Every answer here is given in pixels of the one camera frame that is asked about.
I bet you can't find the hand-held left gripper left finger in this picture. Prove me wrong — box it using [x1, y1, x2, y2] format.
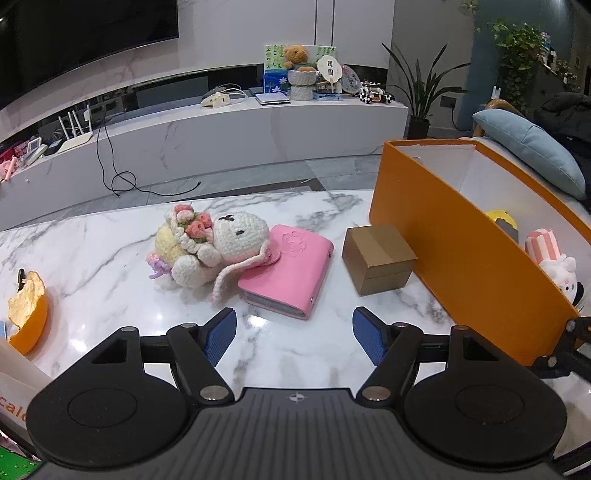
[91, 307, 238, 406]

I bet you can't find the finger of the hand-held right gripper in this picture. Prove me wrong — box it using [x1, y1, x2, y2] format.
[531, 316, 591, 381]

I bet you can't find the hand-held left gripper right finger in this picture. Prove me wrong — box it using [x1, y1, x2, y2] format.
[352, 307, 502, 406]

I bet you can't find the orange storage box white inside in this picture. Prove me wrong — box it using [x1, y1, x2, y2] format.
[368, 138, 591, 367]

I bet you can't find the brown cardboard box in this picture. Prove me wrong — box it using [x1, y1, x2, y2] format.
[342, 224, 419, 297]

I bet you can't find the pink wallet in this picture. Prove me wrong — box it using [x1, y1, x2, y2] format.
[238, 224, 334, 321]

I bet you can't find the crochet bunny doll with flowers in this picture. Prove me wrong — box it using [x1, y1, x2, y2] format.
[148, 203, 282, 305]

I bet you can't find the pink striped plush toy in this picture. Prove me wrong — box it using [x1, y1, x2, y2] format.
[525, 228, 585, 308]

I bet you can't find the yellow toy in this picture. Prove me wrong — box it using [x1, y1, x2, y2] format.
[485, 210, 519, 232]

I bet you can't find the orange peel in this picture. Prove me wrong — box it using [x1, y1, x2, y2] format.
[7, 270, 49, 356]

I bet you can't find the long white TV console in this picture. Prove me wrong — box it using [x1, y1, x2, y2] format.
[0, 99, 409, 232]

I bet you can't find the white container orange print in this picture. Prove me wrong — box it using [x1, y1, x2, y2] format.
[0, 339, 52, 439]

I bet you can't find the potted plant with long leaves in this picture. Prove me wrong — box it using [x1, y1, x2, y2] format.
[382, 42, 469, 139]

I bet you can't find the light blue pillow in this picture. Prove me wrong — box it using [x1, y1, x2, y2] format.
[473, 109, 587, 200]

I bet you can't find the green box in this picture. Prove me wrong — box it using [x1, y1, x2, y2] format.
[0, 440, 40, 480]

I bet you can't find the white router with antennas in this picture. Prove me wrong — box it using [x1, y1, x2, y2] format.
[58, 105, 95, 151]

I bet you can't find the dark coat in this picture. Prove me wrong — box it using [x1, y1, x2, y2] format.
[531, 91, 591, 160]

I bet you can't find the white woven basket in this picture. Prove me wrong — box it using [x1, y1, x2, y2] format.
[287, 69, 319, 101]

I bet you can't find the green and blue painting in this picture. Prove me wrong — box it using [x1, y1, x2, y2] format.
[264, 45, 338, 93]

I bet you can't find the round white hand fan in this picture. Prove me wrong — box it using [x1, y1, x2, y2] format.
[316, 54, 345, 93]

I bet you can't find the brown teddy bear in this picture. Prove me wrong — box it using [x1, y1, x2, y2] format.
[283, 46, 310, 72]

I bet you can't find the leafy green trailing plant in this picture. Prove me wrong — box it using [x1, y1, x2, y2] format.
[478, 18, 578, 112]

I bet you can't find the large black television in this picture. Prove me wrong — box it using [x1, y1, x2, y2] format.
[0, 0, 180, 112]

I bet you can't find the cable on floor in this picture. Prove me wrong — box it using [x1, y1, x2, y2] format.
[95, 108, 201, 198]

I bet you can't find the heap of white cords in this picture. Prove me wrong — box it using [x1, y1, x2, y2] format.
[199, 84, 247, 108]

